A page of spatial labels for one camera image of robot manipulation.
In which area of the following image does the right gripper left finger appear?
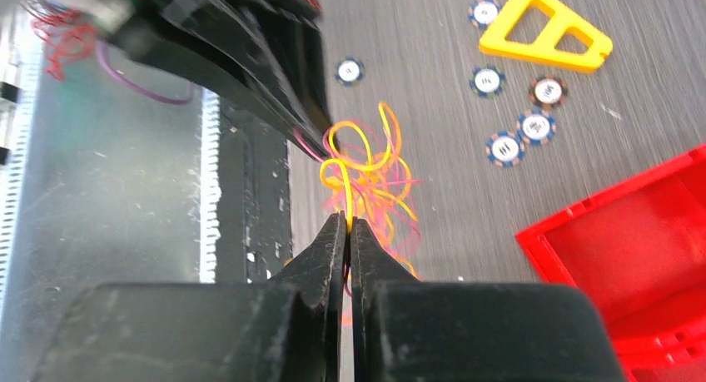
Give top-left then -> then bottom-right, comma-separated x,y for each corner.
32,213 -> 346,381

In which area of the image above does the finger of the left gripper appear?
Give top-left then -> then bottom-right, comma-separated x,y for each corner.
110,0 -> 332,156

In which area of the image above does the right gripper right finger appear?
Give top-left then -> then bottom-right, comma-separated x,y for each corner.
349,219 -> 625,381

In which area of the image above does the yellow cable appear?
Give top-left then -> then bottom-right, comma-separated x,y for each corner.
318,101 -> 423,328

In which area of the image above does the pink cable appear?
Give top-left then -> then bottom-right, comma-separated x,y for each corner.
292,120 -> 425,298

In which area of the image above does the poker chip blue right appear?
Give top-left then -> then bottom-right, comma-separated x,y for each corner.
485,131 -> 525,168

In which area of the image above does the poker chip left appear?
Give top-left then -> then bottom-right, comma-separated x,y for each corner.
468,0 -> 502,29

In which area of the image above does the poker chip blue upper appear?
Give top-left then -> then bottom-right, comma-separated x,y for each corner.
516,109 -> 557,146

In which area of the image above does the red compartment bin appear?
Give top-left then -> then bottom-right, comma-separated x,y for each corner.
515,146 -> 705,381

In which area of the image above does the poker chip brown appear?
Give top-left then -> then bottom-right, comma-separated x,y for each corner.
529,74 -> 569,111

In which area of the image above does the white slotted cable duct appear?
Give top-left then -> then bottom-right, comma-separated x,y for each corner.
198,88 -> 221,283

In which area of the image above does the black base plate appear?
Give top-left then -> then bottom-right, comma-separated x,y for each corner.
215,100 -> 292,283

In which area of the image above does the yellow triangle frame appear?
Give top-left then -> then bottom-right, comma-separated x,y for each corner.
479,0 -> 614,73

